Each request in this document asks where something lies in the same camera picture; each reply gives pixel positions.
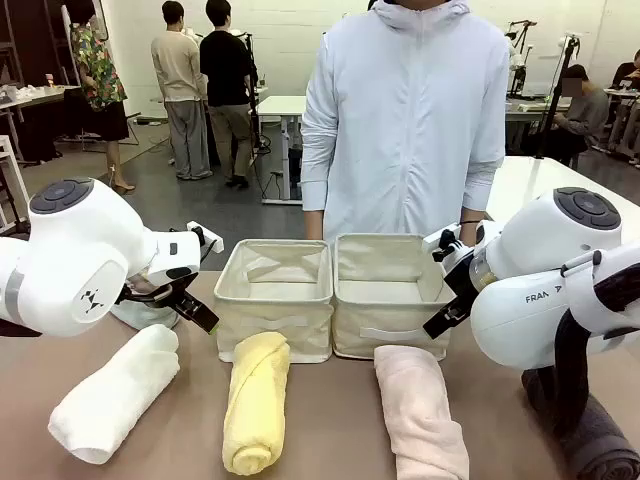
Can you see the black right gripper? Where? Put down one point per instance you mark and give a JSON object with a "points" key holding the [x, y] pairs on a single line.
{"points": [[462, 280]]}

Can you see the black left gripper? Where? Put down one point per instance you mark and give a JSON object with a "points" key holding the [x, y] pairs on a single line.
{"points": [[172, 294]]}

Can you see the pale green cone towel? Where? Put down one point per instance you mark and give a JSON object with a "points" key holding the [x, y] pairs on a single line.
{"points": [[145, 316]]}

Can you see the pink towel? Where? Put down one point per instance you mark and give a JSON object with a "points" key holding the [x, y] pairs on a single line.
{"points": [[417, 410]]}

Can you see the white towel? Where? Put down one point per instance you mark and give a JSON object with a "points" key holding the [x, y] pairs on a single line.
{"points": [[115, 395]]}

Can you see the dark grey towel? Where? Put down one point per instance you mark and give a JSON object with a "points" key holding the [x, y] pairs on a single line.
{"points": [[605, 445]]}

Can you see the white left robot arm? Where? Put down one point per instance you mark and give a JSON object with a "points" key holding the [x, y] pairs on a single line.
{"points": [[75, 250]]}

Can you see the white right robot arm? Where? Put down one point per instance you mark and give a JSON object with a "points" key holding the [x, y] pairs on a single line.
{"points": [[525, 310]]}

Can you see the white-sleeved left forearm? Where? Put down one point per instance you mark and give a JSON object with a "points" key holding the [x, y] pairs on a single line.
{"points": [[482, 185]]}

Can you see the person's left hand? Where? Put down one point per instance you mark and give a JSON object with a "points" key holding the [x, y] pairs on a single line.
{"points": [[468, 234]]}

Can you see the person's right hand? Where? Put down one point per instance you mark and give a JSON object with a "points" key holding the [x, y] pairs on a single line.
{"points": [[315, 227]]}

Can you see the cream fabric storage basket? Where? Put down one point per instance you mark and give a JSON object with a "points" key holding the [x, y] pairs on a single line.
{"points": [[275, 320], [390, 320]]}

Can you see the yellow rolled towel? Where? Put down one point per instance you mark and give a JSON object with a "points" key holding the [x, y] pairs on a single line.
{"points": [[257, 400]]}

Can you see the white side table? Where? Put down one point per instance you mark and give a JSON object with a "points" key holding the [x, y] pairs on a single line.
{"points": [[540, 175]]}

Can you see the person in white hooded jacket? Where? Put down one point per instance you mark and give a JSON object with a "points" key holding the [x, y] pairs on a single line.
{"points": [[405, 125]]}

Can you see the white height-adjustable desk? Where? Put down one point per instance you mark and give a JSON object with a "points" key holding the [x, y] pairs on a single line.
{"points": [[280, 107]]}

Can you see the black light stand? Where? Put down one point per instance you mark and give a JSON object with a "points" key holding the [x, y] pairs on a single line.
{"points": [[555, 100]]}

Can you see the seated person in grey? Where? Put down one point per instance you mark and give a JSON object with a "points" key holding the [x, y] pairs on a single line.
{"points": [[585, 110]]}

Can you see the man in beige shirt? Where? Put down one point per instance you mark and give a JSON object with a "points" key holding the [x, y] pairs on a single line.
{"points": [[177, 65]]}

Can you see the man in black shirt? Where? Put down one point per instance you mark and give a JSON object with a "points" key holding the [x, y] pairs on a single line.
{"points": [[225, 65]]}

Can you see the woman in floral shirt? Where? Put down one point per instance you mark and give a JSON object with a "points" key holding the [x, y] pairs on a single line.
{"points": [[95, 65]]}

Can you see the cluttered white table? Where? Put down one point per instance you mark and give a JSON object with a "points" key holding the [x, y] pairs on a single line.
{"points": [[30, 95]]}

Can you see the seated person in dark top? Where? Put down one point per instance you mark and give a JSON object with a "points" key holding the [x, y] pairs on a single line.
{"points": [[627, 75]]}

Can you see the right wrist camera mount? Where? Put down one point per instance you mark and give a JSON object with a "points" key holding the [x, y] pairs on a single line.
{"points": [[442, 245]]}

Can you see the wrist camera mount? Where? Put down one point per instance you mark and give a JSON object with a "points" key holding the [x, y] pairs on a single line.
{"points": [[205, 237], [442, 245]]}

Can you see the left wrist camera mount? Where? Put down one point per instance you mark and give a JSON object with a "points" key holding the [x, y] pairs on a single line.
{"points": [[205, 237]]}

